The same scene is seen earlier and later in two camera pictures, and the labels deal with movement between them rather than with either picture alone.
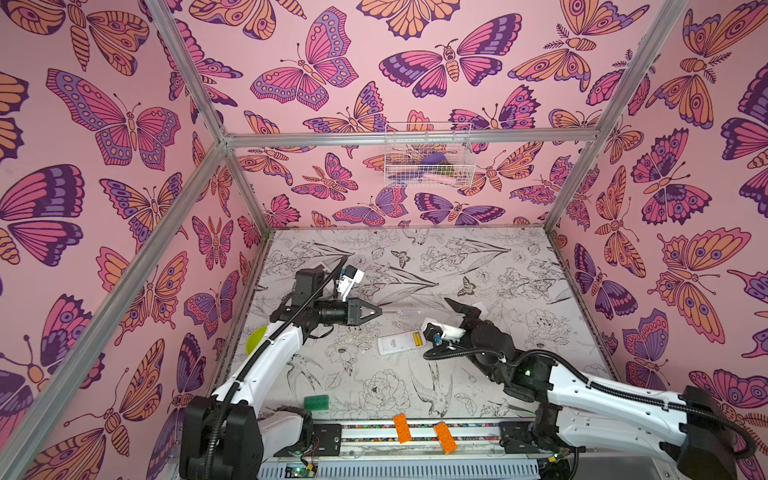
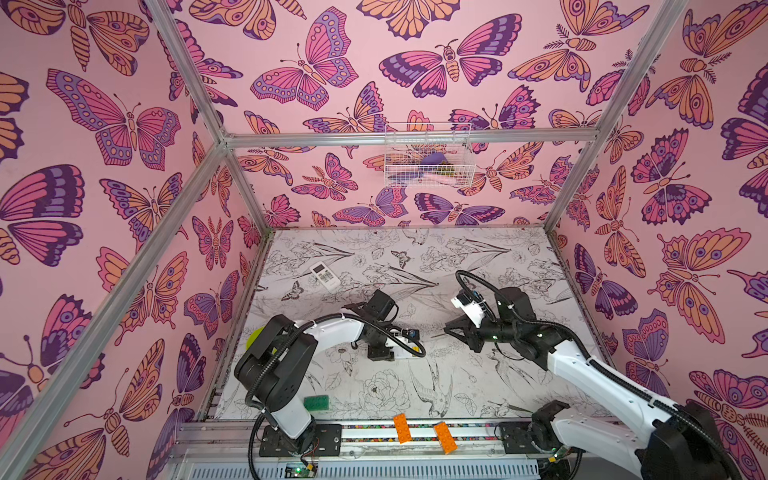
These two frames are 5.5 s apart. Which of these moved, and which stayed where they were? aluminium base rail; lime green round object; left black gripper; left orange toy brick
Moved: left black gripper
Stayed: lime green round object; aluminium base rail; left orange toy brick
